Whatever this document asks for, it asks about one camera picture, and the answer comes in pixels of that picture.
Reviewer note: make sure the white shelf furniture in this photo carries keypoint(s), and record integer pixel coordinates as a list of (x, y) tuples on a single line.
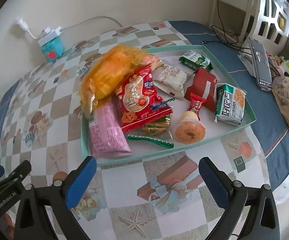
[(264, 20)]

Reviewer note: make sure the dark green snack packet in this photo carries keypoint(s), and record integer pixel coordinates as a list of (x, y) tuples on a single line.
[(194, 61)]

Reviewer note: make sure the teal-rimmed white tray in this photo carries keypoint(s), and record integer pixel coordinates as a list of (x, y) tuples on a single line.
[(214, 130)]

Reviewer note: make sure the smartphone on stand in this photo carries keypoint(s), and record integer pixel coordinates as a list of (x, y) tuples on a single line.
[(260, 64)]

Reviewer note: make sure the orange patterned snack packet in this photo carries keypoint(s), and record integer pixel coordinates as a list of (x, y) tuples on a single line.
[(153, 61)]

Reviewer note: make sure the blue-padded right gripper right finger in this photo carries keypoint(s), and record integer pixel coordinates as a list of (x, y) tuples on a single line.
[(232, 196)]

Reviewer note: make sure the teal storage box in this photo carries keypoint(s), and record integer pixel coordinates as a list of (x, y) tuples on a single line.
[(53, 49)]

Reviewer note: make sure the small red candy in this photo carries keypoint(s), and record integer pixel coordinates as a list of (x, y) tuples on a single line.
[(196, 103)]

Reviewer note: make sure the pink snack packet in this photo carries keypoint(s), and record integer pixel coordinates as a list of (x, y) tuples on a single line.
[(107, 139)]

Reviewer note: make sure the orange yellow snack bag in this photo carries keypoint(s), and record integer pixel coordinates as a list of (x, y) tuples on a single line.
[(107, 74)]

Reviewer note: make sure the white phone stand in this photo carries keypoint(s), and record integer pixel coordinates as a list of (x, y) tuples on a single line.
[(246, 60)]

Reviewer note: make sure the beige printed snack packet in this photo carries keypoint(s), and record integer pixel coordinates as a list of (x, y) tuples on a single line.
[(171, 80)]

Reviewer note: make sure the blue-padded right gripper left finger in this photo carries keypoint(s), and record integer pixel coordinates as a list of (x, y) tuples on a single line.
[(32, 221)]

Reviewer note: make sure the red snack block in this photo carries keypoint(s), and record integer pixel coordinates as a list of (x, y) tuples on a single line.
[(204, 85)]

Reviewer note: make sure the red chip packet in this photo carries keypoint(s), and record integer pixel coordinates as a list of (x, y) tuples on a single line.
[(139, 101)]

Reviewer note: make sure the green orange cracker packet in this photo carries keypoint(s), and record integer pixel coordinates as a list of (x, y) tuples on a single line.
[(230, 104)]

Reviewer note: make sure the cookie bag with green trim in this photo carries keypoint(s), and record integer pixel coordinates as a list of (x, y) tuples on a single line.
[(153, 124)]

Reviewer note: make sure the white power strip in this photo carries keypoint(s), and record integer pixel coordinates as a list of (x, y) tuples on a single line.
[(49, 35)]

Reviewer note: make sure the jelly cup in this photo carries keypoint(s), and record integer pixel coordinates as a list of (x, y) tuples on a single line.
[(188, 129)]

